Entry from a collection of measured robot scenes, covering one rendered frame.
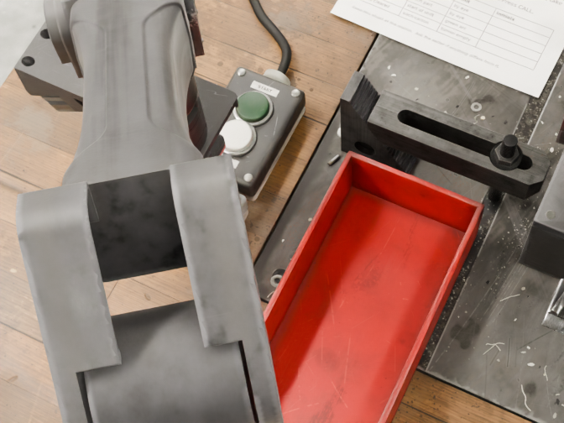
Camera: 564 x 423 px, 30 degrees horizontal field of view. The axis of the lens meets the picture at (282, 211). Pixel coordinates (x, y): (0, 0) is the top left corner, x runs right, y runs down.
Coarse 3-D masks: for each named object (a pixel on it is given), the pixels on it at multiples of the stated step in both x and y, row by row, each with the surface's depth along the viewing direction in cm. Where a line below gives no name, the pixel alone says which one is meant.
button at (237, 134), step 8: (232, 120) 91; (224, 128) 91; (232, 128) 91; (240, 128) 91; (248, 128) 91; (224, 136) 91; (232, 136) 91; (240, 136) 91; (248, 136) 91; (232, 144) 90; (240, 144) 90; (248, 144) 91
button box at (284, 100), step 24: (264, 24) 99; (288, 48) 97; (240, 72) 94; (264, 72) 95; (240, 96) 93; (288, 96) 93; (240, 120) 92; (264, 120) 92; (288, 120) 92; (264, 144) 91; (240, 168) 90; (264, 168) 91; (240, 192) 92
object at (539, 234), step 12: (528, 240) 84; (540, 240) 83; (552, 240) 82; (528, 252) 86; (540, 252) 85; (552, 252) 84; (528, 264) 88; (540, 264) 86; (552, 264) 86; (552, 276) 87
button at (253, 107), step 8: (248, 96) 92; (256, 96) 92; (264, 96) 92; (240, 104) 92; (248, 104) 92; (256, 104) 92; (264, 104) 92; (240, 112) 92; (248, 112) 92; (256, 112) 92; (264, 112) 91; (248, 120) 92; (256, 120) 92
